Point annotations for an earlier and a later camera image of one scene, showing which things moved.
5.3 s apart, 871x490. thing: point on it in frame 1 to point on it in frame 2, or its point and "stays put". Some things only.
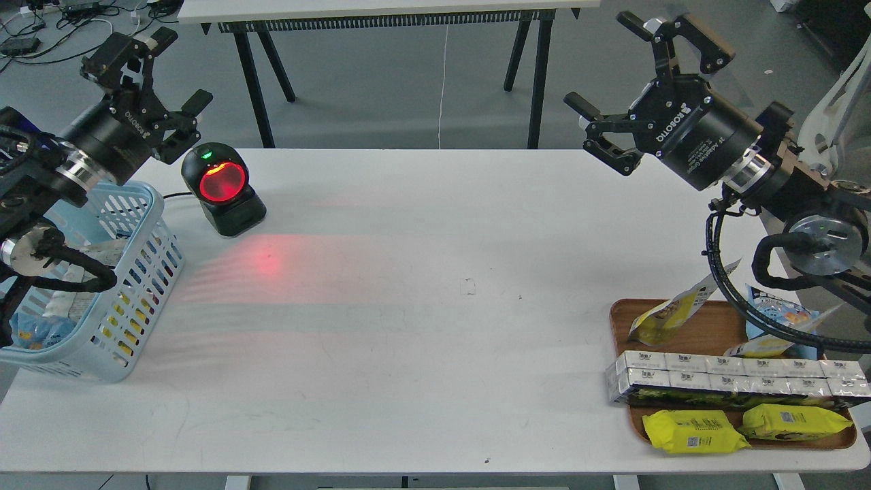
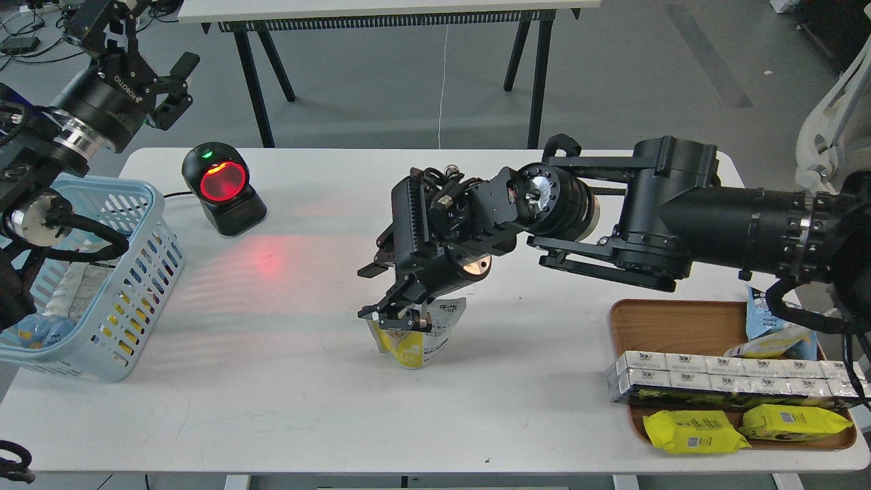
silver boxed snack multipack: (789, 376) stays put
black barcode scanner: (218, 175) stays put
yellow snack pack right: (784, 422) stays put
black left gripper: (118, 132) to (110, 98)
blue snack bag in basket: (37, 332) stays put
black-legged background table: (534, 20) stays put
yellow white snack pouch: (659, 323) to (413, 348)
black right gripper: (701, 137) to (445, 229)
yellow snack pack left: (692, 431) stays put
